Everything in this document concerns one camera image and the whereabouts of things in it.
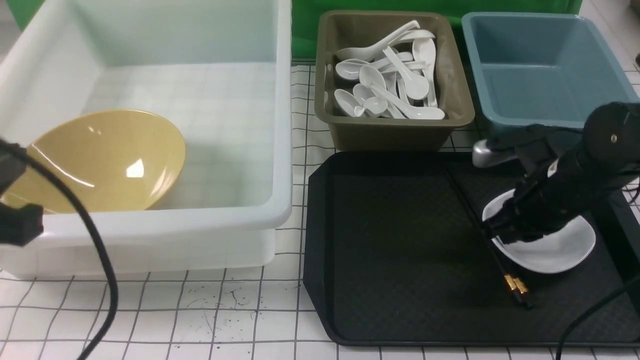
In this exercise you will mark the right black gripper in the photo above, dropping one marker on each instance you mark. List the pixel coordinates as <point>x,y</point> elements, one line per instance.
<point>544,202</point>

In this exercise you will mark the small white square dish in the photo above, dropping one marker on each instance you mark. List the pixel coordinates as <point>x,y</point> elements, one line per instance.
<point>554,253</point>

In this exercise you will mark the black chopstick gold band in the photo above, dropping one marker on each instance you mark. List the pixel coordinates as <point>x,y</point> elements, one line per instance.
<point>477,222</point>
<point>521,286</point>

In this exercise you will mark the white soup spoon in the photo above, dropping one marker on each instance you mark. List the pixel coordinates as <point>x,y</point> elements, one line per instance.
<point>360,102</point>

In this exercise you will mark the yellow noodle bowl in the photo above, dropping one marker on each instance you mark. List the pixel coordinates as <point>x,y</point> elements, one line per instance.
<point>119,160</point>

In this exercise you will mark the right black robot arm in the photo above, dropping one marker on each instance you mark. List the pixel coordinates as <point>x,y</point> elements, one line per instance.
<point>607,146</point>

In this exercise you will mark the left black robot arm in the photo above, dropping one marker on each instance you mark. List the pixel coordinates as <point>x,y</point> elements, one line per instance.
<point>18,225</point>

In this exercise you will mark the blue plastic bin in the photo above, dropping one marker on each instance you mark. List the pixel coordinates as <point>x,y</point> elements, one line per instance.
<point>541,69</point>

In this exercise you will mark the white spoon front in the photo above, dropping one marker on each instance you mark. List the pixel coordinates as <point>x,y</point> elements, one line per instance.
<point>373,79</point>

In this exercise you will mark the black serving tray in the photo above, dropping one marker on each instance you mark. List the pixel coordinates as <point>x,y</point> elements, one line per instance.
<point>392,257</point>

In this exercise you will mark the white spoon centre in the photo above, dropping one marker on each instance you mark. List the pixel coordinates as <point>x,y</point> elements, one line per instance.
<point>417,86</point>

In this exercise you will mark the white spoon right side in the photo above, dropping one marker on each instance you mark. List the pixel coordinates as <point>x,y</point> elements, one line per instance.
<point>424,50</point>

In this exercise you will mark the white spoon left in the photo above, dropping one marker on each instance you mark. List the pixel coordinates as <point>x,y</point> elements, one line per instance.
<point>349,69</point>

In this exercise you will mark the long white spoon top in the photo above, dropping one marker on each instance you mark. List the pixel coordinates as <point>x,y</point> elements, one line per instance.
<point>368,53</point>

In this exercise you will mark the olive brown spoon bin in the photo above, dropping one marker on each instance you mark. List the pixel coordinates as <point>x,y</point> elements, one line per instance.
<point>339,29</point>

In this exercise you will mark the large white plastic tub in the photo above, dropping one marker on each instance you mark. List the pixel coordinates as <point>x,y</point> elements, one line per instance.
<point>219,70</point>

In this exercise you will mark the green backdrop board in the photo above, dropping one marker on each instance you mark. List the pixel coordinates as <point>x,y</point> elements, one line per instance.
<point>17,14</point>

